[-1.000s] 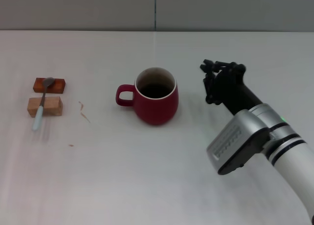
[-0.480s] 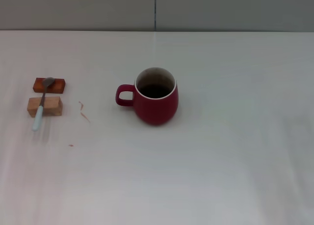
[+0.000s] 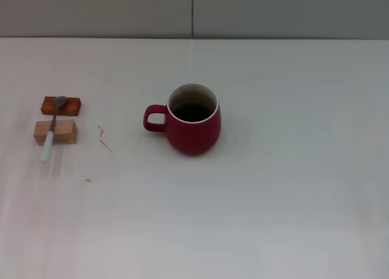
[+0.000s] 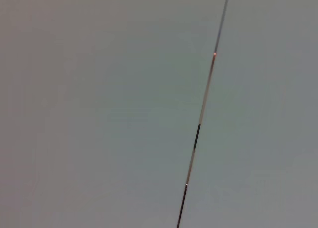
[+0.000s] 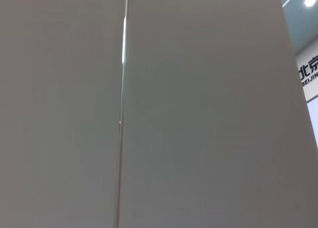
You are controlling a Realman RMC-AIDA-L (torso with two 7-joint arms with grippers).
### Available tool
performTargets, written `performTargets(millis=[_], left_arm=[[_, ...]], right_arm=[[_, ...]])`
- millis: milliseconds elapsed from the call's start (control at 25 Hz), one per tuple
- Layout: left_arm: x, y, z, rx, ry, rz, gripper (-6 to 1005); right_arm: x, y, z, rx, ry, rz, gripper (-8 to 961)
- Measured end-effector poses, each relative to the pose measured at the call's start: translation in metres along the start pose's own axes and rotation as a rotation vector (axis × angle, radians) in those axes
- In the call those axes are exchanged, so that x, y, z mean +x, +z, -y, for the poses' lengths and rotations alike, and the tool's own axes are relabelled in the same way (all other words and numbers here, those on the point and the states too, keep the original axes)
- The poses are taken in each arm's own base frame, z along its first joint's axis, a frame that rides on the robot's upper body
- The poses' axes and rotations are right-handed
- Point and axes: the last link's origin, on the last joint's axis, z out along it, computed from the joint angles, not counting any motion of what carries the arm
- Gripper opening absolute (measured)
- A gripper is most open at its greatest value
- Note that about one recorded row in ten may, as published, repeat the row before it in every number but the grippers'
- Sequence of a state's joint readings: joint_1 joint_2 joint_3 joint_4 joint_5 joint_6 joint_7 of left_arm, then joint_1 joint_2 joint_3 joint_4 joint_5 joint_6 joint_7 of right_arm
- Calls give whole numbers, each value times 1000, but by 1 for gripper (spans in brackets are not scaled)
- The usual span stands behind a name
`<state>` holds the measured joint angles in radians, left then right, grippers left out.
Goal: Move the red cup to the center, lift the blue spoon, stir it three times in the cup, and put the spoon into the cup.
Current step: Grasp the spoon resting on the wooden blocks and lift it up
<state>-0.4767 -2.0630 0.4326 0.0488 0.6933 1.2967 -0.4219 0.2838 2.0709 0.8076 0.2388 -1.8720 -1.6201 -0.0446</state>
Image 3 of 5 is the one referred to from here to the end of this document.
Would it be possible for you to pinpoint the blue handled metal spoon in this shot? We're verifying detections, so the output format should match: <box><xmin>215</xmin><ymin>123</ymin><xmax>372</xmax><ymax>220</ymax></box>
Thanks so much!
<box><xmin>39</xmin><ymin>95</ymin><xmax>70</xmax><ymax>163</ymax></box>

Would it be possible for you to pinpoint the grey partition panel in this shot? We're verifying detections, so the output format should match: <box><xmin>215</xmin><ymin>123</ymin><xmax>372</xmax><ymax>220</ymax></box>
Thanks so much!
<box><xmin>193</xmin><ymin>0</ymin><xmax>389</xmax><ymax>40</ymax></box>
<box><xmin>0</xmin><ymin>0</ymin><xmax>193</xmax><ymax>39</ymax></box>

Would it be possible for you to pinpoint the dark reddish wooden block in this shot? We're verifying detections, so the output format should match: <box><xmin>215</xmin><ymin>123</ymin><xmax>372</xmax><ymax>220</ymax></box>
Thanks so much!
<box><xmin>40</xmin><ymin>96</ymin><xmax>83</xmax><ymax>117</ymax></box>

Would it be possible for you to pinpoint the red ceramic coffee cup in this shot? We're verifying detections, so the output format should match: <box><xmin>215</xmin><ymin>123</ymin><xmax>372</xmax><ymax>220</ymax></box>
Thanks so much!
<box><xmin>142</xmin><ymin>83</ymin><xmax>222</xmax><ymax>157</ymax></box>

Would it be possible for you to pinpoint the light wooden block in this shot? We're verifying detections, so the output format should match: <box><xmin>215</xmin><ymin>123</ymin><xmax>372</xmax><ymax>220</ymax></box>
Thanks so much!
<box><xmin>33</xmin><ymin>119</ymin><xmax>78</xmax><ymax>146</ymax></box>

